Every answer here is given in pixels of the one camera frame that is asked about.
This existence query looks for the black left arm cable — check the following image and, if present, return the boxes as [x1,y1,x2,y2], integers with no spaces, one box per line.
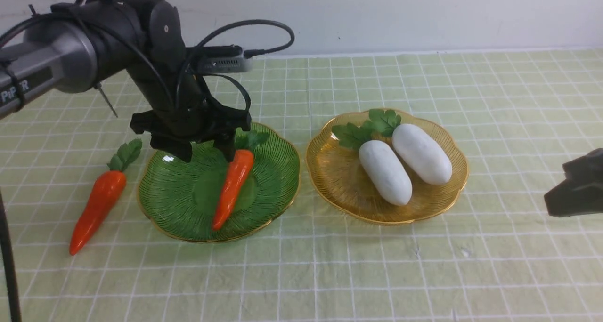
[174,20,296,120]

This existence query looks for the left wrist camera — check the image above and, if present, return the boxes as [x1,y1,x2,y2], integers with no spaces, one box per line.
[187,45,253,75]

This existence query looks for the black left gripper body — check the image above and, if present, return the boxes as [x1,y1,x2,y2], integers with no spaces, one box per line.
[130,96,251,146]

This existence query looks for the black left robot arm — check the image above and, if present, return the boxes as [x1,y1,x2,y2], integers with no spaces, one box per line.
[1,0,251,162]

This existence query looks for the green plastic plate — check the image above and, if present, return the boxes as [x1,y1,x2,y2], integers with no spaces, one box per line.
[138,122,301,243]

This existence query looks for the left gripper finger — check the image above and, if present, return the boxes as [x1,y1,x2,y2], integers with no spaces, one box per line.
[214,130,236,162]
[150,134,193,163]

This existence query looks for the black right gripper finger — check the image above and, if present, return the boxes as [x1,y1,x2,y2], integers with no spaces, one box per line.
[544,179,603,217]

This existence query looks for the amber plastic plate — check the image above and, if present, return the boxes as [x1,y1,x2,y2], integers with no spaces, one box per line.
[306,108,470,226]

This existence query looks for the green checkered tablecloth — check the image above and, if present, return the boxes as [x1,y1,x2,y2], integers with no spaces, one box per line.
[1,48,603,322]

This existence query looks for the orange toy carrot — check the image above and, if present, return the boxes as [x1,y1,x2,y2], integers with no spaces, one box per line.
[212,131,269,231]
[68,139,142,256]

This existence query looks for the white toy radish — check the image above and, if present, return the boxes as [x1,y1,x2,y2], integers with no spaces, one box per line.
[368,108,452,185]
[331,121,413,206]

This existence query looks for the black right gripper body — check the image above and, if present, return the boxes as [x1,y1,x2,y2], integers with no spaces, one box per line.
[563,148,603,203]

